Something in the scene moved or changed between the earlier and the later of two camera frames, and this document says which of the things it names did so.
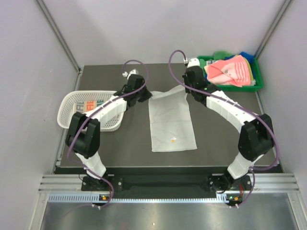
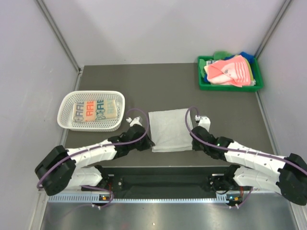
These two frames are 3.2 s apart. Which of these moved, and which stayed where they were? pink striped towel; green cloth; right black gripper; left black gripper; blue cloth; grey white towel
Moved: right black gripper; grey white towel; left black gripper
Stayed: green cloth; blue cloth; pink striped towel
